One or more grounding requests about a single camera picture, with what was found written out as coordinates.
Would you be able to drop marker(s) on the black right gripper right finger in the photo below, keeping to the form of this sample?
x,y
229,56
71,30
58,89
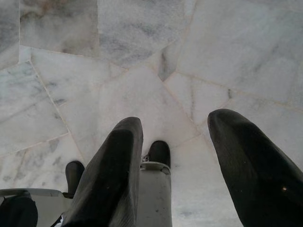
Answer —
x,y
255,170

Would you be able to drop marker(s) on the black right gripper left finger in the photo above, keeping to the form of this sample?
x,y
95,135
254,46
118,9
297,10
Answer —
x,y
111,170

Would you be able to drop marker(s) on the grey robot left leg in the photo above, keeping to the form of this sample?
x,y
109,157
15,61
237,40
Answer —
x,y
52,205

